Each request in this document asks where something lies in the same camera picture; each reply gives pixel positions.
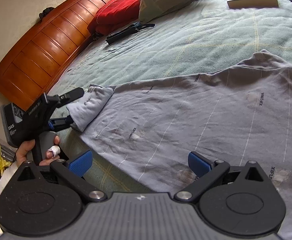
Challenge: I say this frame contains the person's left hand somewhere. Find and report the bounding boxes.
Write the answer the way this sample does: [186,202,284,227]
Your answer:
[15,139,60,167]

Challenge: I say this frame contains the red duvet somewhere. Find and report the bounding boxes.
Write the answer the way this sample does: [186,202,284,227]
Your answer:
[87,0,239,36]

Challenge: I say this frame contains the orange wooden headboard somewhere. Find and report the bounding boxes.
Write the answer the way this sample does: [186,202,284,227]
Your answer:
[0,0,110,110]

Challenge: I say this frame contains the black folded umbrella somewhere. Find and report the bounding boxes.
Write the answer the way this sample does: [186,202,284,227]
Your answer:
[106,22,155,44]

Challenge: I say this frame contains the grey sweatpants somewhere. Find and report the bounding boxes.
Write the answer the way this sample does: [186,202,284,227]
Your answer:
[67,50,292,239]

